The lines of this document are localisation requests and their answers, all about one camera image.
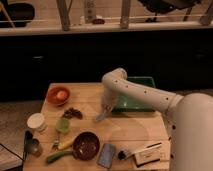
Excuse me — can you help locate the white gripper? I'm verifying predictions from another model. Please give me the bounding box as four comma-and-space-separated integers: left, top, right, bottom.
101, 89, 118, 112

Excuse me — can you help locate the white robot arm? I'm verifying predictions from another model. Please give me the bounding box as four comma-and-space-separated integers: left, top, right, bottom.
102, 68, 213, 171

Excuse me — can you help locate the green plastic tray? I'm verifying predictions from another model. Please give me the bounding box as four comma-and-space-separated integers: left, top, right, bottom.
113, 76, 155, 112

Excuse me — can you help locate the dark red dried fruit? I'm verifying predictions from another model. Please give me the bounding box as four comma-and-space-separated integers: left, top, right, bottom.
63, 108, 83, 119

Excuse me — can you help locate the egg in bowl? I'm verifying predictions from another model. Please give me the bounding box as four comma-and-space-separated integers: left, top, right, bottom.
56, 91, 66, 100

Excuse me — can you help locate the orange bowl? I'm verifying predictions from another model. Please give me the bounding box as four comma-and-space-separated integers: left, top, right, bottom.
46, 86, 70, 106

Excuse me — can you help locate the green plastic cup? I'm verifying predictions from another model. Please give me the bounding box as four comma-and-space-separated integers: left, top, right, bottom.
55, 118, 70, 134

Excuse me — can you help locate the blue sponge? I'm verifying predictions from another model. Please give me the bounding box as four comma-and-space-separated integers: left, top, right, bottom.
97, 143, 116, 169

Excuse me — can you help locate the tan box with black pen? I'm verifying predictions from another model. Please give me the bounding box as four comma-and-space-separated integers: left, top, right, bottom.
134, 150, 161, 167

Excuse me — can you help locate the dark red object on floor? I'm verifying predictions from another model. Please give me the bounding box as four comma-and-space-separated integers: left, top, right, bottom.
92, 19, 105, 25

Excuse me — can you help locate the white lidded jar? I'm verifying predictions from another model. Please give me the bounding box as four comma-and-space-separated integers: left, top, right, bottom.
27, 113, 47, 132

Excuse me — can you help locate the black office chair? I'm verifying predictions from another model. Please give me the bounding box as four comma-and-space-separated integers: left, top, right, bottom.
0, 0, 35, 28

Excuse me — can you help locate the dark red pan green handle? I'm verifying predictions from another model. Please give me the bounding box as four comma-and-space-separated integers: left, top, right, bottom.
46, 132, 100, 164

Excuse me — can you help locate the black-headed brush white handle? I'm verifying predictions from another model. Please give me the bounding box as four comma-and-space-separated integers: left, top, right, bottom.
117, 142, 163, 161

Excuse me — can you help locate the fork with yellow handle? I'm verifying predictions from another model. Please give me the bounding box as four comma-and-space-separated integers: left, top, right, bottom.
51, 133, 74, 151

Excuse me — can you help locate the metal ladle black handle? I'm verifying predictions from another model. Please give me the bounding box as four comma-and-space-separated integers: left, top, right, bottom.
24, 131, 43, 158

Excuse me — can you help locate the black cable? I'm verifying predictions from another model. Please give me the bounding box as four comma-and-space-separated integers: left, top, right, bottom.
0, 143, 24, 161

